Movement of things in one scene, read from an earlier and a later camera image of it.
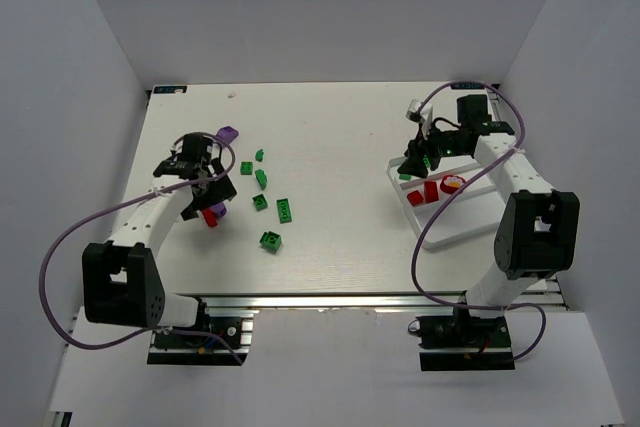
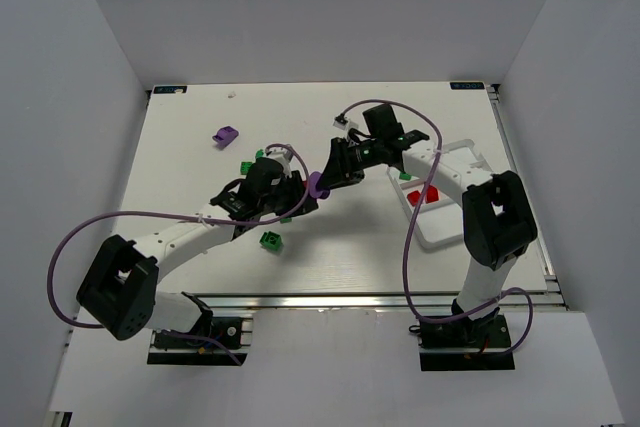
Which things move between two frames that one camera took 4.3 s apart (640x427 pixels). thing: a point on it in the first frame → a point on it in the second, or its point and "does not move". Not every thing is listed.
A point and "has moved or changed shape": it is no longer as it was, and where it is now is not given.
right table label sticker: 467,86 does not move
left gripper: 215,187 → 292,192
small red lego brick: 415,198 does not move
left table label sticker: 170,89 does not move
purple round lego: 220,209 has moved or changed shape
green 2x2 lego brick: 246,168 does not move
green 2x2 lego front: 270,241 does not move
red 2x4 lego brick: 431,191 does not move
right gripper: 417,152 → 343,161
